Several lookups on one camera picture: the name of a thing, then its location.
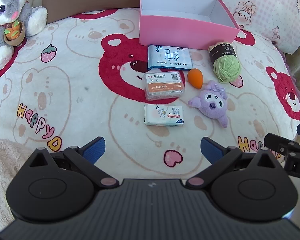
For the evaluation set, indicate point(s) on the grey bunny plush toy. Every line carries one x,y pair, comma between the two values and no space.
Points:
10,2

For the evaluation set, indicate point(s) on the pink cardboard box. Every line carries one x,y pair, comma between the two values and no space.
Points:
180,32

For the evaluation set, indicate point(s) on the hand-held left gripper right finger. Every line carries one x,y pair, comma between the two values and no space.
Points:
210,150

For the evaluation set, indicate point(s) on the bear printed blanket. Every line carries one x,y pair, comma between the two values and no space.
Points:
77,85

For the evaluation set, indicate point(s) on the white tissue pack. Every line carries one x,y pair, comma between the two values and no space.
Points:
165,116

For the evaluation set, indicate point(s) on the orange makeup sponge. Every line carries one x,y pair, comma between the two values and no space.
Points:
194,78

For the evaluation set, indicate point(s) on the clear plastic floss pick box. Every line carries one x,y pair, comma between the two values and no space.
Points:
163,87

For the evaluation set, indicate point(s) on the blue wet wipes pack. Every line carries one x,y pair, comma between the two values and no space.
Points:
170,57

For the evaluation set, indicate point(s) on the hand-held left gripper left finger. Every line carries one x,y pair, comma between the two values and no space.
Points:
96,148

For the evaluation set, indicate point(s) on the green yarn ball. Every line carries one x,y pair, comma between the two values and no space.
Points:
225,65

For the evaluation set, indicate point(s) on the beige fluffy blanket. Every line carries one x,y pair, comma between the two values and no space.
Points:
5,160

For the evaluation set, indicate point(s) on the beige leather bed frame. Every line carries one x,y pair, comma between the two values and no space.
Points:
298,65

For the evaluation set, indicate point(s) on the pink checked pillow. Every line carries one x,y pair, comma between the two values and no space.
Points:
265,5

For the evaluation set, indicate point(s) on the purple plush toy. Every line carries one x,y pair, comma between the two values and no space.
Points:
211,102

